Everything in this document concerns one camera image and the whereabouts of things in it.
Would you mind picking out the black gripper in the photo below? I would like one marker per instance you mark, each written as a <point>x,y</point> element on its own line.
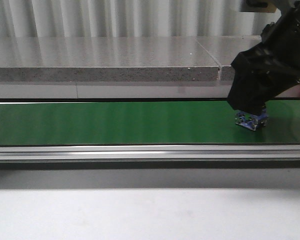
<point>269,68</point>

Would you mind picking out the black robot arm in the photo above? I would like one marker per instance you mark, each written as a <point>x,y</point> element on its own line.
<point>273,65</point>

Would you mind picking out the grey stone slab right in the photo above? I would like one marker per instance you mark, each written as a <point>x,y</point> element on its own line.
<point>224,49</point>

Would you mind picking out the grey stone slab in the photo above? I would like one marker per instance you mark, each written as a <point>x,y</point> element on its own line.
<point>224,49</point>
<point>105,59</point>

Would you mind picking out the green conveyor belt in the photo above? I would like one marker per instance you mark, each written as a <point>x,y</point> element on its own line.
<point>135,123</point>

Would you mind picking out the grey stone slab left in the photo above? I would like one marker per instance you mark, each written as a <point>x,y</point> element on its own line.
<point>105,59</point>

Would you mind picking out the white pleated curtain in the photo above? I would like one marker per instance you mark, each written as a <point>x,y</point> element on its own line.
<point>134,18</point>

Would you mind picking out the aluminium conveyor side rail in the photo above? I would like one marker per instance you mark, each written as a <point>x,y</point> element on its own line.
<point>148,153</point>

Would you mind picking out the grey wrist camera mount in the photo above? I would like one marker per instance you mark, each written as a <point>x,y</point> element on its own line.
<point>257,6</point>

